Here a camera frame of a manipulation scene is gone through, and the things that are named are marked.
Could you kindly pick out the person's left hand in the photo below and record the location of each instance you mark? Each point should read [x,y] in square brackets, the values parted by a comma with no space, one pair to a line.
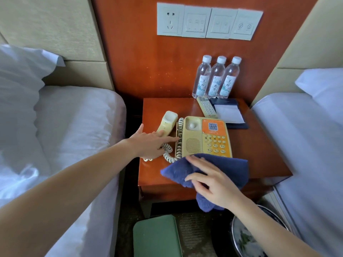
[144,145]

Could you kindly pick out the person's right hand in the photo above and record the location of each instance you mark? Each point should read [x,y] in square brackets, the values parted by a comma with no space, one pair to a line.
[221,188]

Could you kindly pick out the person's right middle finger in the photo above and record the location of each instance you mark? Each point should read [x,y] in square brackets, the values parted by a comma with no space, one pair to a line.
[201,164]

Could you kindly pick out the person's left thumb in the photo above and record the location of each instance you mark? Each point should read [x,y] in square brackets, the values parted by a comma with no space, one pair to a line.
[139,129]

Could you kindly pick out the person's right thumb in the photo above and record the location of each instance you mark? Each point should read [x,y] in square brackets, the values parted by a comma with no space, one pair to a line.
[202,192]

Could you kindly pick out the blue cleaning cloth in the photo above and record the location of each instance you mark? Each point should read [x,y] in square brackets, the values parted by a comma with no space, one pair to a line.
[227,167]

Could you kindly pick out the beige telephone handset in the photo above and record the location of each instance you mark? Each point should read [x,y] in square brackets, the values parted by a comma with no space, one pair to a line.
[168,121]

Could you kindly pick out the person's right forearm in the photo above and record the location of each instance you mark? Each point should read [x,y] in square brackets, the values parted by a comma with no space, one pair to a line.
[268,232]

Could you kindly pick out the person's left forearm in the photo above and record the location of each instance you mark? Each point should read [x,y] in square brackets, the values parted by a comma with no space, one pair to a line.
[61,200]

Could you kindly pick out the beige telephone base orange label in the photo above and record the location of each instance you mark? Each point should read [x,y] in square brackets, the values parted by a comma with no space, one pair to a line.
[193,139]

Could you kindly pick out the dark blue notepad folder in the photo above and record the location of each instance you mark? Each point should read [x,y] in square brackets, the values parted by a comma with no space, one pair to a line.
[238,126]

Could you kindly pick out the reddish wooden nightstand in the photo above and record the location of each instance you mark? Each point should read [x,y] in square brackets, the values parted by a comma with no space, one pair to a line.
[257,152]

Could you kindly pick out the white note paper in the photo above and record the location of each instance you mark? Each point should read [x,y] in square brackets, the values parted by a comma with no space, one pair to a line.
[229,114]

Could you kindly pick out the beige remote control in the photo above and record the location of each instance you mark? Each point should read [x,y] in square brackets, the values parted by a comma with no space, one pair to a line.
[206,107]

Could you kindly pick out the bed with white sheet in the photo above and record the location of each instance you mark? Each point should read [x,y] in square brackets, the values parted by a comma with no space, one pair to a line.
[77,125]
[308,163]

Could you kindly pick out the black trash bin clear liner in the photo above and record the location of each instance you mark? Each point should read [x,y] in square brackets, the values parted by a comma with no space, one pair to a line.
[243,240]

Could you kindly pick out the clear water bottle white cap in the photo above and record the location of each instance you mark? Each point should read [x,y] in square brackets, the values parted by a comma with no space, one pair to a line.
[215,81]
[201,80]
[228,82]

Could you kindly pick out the white pillow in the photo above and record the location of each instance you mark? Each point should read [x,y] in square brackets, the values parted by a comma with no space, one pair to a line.
[18,98]
[324,88]

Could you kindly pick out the beige padded headboard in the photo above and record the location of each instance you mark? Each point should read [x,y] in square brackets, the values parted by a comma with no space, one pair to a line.
[53,26]
[308,37]

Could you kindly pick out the white wall power socket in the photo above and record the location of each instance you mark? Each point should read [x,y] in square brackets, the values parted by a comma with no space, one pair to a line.
[170,19]

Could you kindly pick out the white six-button switch panel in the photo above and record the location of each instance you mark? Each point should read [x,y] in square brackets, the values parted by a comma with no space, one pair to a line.
[196,21]

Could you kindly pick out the white two-button switch panel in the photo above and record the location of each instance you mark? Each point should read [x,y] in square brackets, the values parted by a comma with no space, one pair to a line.
[221,23]

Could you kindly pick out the white round-icon switch panel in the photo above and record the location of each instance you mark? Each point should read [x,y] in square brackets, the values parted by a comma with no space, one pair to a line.
[246,24]

